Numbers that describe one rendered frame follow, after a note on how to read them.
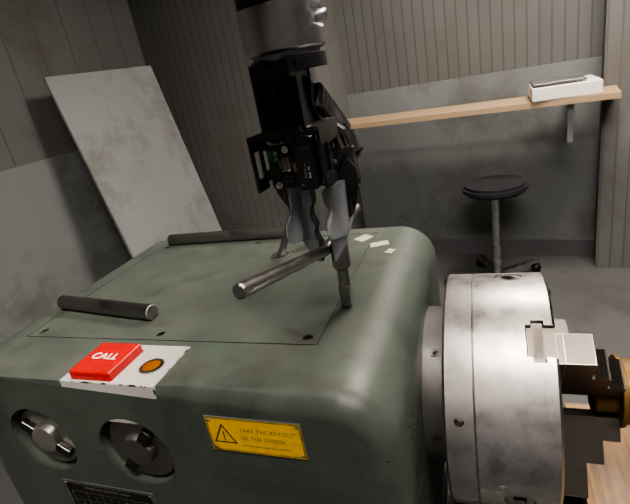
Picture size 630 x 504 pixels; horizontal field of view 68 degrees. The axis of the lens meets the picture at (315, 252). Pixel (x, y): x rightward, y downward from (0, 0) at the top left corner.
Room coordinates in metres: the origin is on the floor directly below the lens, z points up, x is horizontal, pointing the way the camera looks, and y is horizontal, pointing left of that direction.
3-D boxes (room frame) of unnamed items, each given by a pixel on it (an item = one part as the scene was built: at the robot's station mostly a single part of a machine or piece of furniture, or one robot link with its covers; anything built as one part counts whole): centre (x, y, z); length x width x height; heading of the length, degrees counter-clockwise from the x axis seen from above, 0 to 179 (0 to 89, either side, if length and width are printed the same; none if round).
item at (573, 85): (2.69, -1.54, 1.20); 0.37 x 0.35 x 0.09; 60
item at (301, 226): (0.48, 0.01, 1.39); 0.06 x 0.03 x 0.09; 158
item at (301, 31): (0.47, -0.01, 1.57); 0.08 x 0.08 x 0.05
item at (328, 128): (0.47, -0.01, 1.49); 0.09 x 0.08 x 0.12; 158
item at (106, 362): (0.49, 0.27, 1.26); 0.06 x 0.06 x 0.02; 68
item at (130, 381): (0.49, 0.25, 1.23); 0.13 x 0.08 x 0.06; 68
